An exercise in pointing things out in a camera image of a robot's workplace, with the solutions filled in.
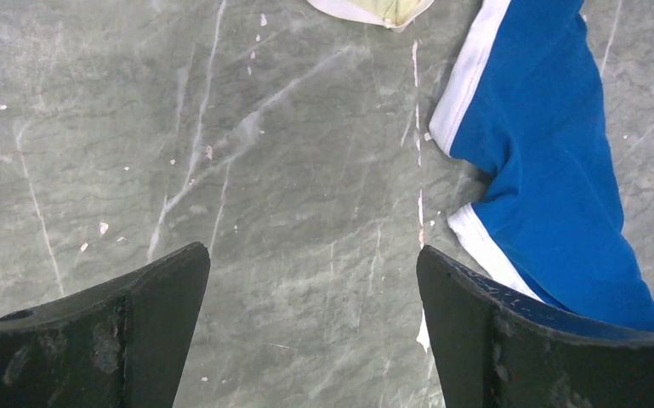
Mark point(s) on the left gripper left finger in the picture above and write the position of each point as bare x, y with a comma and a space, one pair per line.
121, 343

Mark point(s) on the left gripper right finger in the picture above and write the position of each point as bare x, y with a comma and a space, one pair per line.
496, 347

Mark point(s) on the blue underwear white trim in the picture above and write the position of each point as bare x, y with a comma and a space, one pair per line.
524, 104

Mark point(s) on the cream yellow cloth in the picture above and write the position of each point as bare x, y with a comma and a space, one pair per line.
394, 15

